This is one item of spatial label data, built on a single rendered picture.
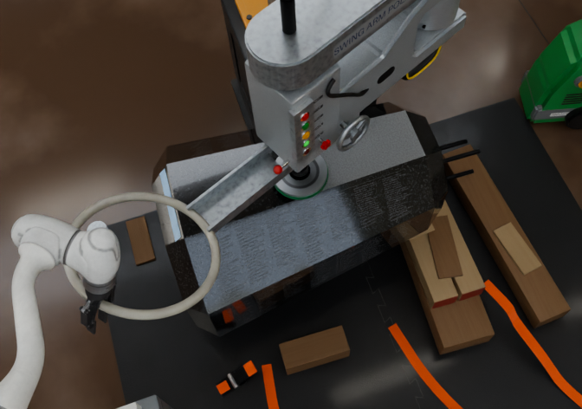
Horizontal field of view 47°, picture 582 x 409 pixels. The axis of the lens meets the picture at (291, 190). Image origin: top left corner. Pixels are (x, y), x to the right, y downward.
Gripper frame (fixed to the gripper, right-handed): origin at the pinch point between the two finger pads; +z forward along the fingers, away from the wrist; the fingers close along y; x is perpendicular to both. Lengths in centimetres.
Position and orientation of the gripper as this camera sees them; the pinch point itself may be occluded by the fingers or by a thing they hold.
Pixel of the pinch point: (97, 320)
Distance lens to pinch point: 215.9
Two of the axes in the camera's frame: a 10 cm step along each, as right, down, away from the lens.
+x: -8.4, -5.1, 2.0
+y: 5.0, -5.5, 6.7
